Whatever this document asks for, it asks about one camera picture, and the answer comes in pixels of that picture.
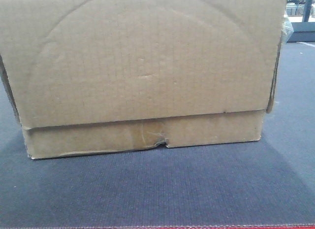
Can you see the brown cardboard carton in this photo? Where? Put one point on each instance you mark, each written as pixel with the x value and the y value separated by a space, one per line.
pixel 105 76

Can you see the dark conveyor side frame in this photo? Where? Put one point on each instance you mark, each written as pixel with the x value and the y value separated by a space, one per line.
pixel 303 32

